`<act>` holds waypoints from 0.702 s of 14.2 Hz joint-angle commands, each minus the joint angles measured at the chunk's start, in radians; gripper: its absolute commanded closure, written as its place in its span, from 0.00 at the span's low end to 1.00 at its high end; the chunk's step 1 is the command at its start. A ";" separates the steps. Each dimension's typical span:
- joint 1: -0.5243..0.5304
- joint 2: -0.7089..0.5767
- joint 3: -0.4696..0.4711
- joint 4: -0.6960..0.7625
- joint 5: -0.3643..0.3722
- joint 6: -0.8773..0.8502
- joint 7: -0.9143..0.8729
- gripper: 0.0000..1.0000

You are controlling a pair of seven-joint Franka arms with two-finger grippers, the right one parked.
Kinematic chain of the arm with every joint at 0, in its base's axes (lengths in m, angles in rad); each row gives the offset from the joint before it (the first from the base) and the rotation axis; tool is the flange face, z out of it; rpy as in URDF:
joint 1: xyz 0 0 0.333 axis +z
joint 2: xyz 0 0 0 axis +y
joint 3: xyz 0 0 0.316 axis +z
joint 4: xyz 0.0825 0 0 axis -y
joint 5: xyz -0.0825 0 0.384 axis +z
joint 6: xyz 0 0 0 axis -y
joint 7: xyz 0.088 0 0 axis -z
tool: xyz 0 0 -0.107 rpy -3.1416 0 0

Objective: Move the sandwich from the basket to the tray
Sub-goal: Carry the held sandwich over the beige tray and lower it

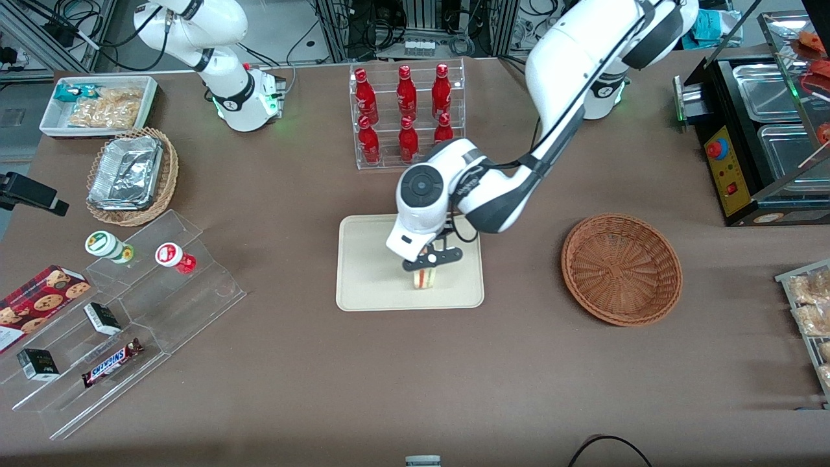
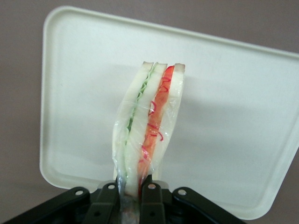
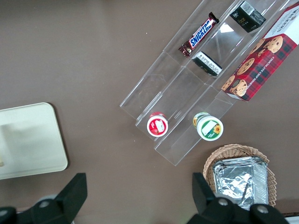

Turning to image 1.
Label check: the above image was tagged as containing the stainless steel pan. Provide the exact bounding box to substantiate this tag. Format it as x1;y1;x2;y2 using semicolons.
733;64;806;123
757;123;830;195

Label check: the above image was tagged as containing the teal snack packet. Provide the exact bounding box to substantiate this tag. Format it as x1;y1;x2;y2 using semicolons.
53;83;98;103

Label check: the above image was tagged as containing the teal plastic bag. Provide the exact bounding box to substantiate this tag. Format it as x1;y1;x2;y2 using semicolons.
681;9;744;50

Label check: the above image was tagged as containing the aluminium foil tray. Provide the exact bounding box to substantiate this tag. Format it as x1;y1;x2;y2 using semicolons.
88;136;163;211

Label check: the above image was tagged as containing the red lidded jar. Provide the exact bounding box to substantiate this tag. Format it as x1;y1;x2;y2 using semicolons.
155;242;197;274

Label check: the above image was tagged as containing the round brown wicker basket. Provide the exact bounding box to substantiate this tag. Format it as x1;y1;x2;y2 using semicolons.
561;213;683;327

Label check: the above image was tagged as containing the snickers chocolate bar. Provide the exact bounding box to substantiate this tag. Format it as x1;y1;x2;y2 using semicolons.
81;338;144;389

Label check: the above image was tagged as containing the clear bag of crackers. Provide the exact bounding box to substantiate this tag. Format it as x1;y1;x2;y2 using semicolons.
68;97;141;129
97;87;145;106

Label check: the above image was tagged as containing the green lidded jar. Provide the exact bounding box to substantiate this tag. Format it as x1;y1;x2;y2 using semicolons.
85;231;135;265

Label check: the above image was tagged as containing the beige plastic tray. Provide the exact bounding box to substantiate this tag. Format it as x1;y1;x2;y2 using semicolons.
335;211;486;312

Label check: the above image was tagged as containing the black floor cable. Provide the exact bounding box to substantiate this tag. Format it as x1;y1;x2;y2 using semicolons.
567;435;652;467

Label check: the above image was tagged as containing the clear acrylic bottle rack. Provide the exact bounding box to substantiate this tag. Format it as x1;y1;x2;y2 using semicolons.
349;58;466;171

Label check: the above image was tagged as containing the wrapped brown pastry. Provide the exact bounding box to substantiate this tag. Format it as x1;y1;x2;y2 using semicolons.
788;271;830;305
794;304;830;337

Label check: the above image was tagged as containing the small black white box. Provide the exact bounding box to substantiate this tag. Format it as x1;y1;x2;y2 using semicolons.
84;302;123;336

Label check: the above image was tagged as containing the tray of packaged pastries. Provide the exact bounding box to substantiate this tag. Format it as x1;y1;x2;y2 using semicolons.
775;259;830;411

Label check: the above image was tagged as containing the red cookie box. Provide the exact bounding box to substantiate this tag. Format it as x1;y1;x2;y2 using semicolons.
0;265;91;354

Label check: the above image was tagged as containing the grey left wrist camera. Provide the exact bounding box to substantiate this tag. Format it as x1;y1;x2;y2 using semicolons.
402;246;463;271

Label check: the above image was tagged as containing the black food warmer machine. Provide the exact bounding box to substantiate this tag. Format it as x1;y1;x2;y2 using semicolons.
674;10;830;227

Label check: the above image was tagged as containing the light wicker basket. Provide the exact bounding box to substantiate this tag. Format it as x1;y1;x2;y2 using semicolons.
86;127;180;227

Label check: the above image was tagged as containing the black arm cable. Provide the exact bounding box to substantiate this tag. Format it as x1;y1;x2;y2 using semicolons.
451;0;675;244

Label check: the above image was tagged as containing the clear acrylic step shelf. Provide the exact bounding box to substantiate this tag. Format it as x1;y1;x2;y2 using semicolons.
0;209;247;440

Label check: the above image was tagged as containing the white rectangular bin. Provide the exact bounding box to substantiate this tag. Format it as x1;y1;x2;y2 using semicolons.
39;75;159;139

